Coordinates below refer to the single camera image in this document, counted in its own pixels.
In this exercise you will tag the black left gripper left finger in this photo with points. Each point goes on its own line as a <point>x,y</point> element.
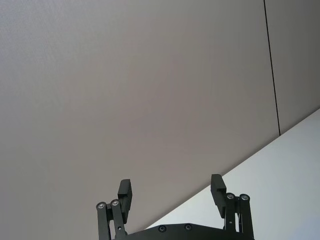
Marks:
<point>124,197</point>

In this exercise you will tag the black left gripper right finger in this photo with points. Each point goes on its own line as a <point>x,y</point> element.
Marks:
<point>220,200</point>

